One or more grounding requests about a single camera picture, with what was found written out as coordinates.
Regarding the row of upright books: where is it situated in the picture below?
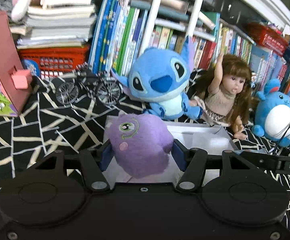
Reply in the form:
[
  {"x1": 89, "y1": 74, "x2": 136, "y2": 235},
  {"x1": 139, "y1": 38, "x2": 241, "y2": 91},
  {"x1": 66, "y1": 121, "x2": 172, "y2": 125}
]
[{"x1": 88, "y1": 0, "x2": 290, "y2": 98}]

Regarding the stack of grey books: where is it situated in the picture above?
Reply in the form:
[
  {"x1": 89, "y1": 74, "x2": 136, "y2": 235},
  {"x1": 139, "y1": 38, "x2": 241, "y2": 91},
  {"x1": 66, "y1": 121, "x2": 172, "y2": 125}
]
[{"x1": 17, "y1": 0, "x2": 97, "y2": 49}]

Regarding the brown-haired doll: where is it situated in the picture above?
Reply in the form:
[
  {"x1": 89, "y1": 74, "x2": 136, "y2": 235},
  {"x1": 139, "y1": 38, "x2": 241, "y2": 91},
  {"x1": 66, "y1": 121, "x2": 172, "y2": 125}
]
[{"x1": 189, "y1": 53, "x2": 252, "y2": 140}]

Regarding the blue Stitch plush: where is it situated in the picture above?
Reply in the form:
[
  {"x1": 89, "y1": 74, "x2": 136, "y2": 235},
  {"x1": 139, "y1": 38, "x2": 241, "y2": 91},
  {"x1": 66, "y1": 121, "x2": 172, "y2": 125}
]
[{"x1": 111, "y1": 36, "x2": 202, "y2": 120}]

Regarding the blue round plush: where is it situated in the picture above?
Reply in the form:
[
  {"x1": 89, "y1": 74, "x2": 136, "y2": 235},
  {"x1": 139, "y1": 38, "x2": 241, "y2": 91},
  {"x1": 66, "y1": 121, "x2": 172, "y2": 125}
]
[{"x1": 252, "y1": 79, "x2": 290, "y2": 148}]

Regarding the white ladder frame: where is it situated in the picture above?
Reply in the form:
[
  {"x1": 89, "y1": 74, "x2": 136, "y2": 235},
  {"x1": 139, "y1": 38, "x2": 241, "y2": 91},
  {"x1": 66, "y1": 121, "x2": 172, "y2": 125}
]
[{"x1": 130, "y1": 0, "x2": 215, "y2": 55}]

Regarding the orange plastic basket left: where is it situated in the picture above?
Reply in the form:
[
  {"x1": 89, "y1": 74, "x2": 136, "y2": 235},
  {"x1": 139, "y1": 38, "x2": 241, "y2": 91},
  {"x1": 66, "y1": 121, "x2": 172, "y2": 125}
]
[{"x1": 18, "y1": 45, "x2": 89, "y2": 80}]

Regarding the red basket on books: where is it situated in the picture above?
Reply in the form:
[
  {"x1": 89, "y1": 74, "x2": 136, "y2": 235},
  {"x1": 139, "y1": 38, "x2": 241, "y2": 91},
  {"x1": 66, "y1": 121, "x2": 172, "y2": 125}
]
[{"x1": 244, "y1": 22, "x2": 288, "y2": 57}]

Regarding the black white patterned cloth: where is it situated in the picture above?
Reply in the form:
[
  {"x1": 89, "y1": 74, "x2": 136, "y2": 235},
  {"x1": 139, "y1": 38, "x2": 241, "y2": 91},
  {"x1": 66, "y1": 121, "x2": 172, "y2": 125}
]
[{"x1": 0, "y1": 68, "x2": 290, "y2": 231}]

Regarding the purple plush toy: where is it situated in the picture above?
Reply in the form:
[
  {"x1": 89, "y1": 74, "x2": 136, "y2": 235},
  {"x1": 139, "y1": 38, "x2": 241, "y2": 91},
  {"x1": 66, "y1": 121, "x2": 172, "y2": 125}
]
[{"x1": 105, "y1": 113, "x2": 174, "y2": 179}]

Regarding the pink triangular dollhouse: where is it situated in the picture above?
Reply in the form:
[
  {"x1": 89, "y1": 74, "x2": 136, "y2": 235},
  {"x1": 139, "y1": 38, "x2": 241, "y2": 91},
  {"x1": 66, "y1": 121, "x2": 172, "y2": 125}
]
[{"x1": 0, "y1": 11, "x2": 32, "y2": 116}]

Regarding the white cardboard box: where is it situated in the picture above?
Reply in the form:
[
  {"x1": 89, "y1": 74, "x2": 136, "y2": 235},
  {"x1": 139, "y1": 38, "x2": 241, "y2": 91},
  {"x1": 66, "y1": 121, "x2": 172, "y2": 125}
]
[{"x1": 103, "y1": 116, "x2": 237, "y2": 185}]

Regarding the miniature metal bicycle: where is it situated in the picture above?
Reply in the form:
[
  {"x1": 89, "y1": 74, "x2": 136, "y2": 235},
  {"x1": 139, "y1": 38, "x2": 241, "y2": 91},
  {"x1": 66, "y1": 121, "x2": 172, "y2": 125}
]
[{"x1": 55, "y1": 62, "x2": 122, "y2": 106}]

